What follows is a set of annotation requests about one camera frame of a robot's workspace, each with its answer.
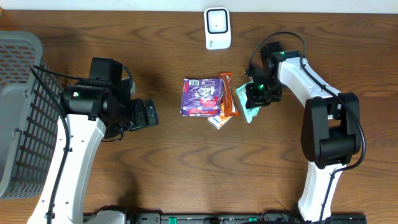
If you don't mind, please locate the mint green white packet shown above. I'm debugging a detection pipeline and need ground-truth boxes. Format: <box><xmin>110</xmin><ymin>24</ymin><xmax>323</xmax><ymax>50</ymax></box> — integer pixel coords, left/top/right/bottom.
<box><xmin>235</xmin><ymin>81</ymin><xmax>260</xmax><ymax>123</ymax></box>

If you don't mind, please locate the red white snack bar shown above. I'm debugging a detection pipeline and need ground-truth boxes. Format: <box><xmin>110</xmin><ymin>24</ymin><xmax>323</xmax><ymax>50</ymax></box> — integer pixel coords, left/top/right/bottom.
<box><xmin>219</xmin><ymin>72</ymin><xmax>239</xmax><ymax>116</ymax></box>

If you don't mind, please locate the small orange box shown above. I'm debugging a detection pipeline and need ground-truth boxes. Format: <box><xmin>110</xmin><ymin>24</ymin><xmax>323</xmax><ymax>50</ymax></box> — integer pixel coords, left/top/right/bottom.
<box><xmin>208</xmin><ymin>103</ymin><xmax>232</xmax><ymax>129</ymax></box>

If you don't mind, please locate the purple snack bag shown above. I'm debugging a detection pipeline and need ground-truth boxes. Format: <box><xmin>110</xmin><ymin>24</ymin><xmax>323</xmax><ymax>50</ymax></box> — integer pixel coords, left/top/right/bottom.
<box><xmin>180</xmin><ymin>78</ymin><xmax>223</xmax><ymax>117</ymax></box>

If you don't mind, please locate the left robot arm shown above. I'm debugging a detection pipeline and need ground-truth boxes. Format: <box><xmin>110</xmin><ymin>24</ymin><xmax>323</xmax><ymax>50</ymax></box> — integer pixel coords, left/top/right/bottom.
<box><xmin>28</xmin><ymin>57</ymin><xmax>159</xmax><ymax>223</ymax></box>

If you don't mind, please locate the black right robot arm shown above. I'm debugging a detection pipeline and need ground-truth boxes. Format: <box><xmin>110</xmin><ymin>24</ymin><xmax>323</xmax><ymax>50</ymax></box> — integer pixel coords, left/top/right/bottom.
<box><xmin>244</xmin><ymin>42</ymin><xmax>364</xmax><ymax>223</ymax></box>

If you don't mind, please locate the white barcode scanner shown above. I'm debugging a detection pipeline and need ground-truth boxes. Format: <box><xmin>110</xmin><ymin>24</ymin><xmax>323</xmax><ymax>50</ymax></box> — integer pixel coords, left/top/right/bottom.
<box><xmin>203</xmin><ymin>7</ymin><xmax>231</xmax><ymax>50</ymax></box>

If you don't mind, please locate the grey plastic mesh basket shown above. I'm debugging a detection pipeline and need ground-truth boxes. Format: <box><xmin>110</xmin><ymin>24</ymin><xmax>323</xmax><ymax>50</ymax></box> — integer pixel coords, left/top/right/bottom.
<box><xmin>1</xmin><ymin>30</ymin><xmax>63</xmax><ymax>200</ymax></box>

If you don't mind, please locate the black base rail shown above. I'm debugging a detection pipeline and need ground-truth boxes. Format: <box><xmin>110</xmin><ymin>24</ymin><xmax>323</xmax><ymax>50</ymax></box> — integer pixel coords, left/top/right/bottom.
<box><xmin>83</xmin><ymin>211</ymin><xmax>368</xmax><ymax>224</ymax></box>

